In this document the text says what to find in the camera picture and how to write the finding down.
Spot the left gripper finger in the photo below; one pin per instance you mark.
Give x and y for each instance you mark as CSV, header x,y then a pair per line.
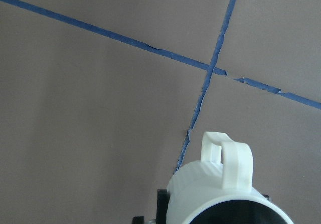
x,y
161,209

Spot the white mug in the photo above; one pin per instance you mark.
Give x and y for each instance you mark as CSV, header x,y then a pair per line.
x,y
218,187

